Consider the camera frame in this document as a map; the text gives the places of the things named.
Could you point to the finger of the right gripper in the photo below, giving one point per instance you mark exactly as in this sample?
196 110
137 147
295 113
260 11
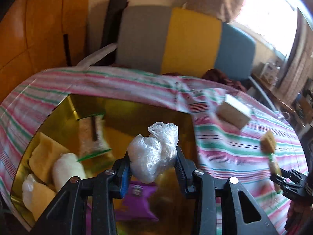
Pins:
292 184

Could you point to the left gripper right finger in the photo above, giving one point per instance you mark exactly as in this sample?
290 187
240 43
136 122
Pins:
240 212

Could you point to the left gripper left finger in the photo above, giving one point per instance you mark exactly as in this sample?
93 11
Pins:
67 212

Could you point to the yellow sponge block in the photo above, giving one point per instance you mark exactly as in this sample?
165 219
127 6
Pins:
42 195
44 156

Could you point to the green cracker packet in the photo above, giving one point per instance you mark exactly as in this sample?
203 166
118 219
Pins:
91 137
268 146

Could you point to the clear plastic bag bundle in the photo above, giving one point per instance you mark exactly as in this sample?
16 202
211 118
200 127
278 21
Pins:
153 155

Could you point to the purple snack packet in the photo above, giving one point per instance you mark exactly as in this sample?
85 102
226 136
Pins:
135 206

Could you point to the white plastic bag bundle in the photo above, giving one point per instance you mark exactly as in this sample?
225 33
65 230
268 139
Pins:
27 189

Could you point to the striped bed sheet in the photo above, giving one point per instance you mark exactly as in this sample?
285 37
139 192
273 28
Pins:
222 149

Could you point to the small white cardboard box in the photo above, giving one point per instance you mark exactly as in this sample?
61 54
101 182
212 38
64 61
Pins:
234 112

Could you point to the gold metal tin box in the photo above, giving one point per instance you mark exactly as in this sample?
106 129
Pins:
123 120

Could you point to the dark red cloth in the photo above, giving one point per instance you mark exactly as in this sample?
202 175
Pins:
216 75

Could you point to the grey yellow blue headboard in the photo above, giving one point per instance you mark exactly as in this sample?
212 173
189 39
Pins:
161 39

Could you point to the wooden wardrobe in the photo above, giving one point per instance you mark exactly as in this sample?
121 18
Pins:
32 38

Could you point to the white bed rail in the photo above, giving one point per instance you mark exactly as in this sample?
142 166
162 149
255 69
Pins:
97 56

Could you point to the black post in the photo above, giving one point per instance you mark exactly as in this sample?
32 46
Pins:
112 21

